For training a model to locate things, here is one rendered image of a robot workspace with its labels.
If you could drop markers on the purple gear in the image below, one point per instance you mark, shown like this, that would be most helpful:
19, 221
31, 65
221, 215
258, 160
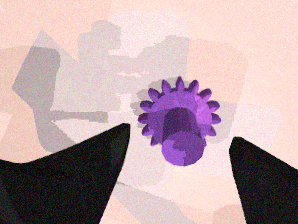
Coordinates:
179, 119

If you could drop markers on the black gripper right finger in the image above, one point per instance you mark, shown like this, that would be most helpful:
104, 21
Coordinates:
267, 187

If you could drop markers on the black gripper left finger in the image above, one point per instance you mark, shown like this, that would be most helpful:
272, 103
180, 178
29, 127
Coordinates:
72, 186

